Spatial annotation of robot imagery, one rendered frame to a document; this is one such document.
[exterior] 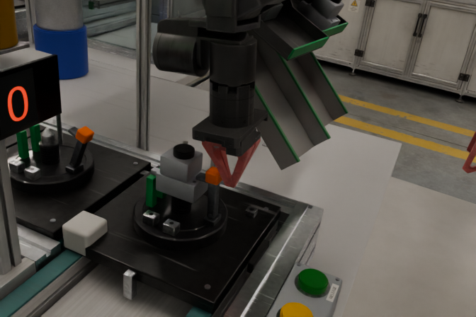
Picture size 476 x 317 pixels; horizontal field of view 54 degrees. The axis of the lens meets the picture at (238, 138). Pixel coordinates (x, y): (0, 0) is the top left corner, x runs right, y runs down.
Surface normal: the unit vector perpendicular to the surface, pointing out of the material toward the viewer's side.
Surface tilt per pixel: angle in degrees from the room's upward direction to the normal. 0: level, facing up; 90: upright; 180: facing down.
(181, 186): 90
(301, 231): 0
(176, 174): 90
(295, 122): 45
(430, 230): 0
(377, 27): 90
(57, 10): 90
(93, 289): 0
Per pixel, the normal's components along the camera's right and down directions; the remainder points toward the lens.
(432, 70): -0.48, 0.36
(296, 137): 0.65, -0.40
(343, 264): 0.10, -0.89
